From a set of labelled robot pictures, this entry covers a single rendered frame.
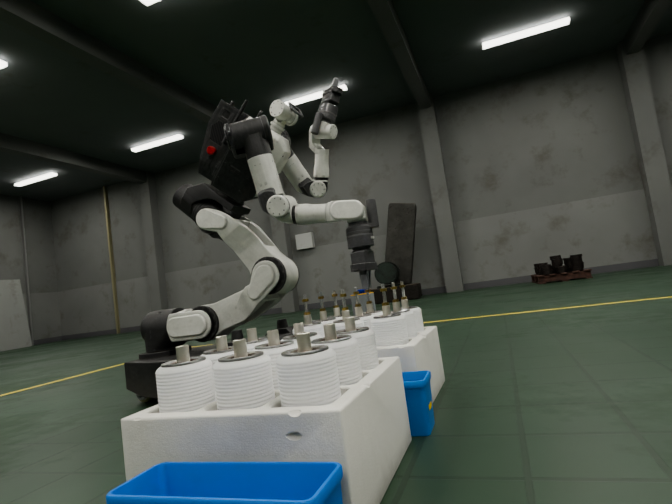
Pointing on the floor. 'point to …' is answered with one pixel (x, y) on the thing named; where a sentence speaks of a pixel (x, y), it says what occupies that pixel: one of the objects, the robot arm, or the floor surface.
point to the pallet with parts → (573, 267)
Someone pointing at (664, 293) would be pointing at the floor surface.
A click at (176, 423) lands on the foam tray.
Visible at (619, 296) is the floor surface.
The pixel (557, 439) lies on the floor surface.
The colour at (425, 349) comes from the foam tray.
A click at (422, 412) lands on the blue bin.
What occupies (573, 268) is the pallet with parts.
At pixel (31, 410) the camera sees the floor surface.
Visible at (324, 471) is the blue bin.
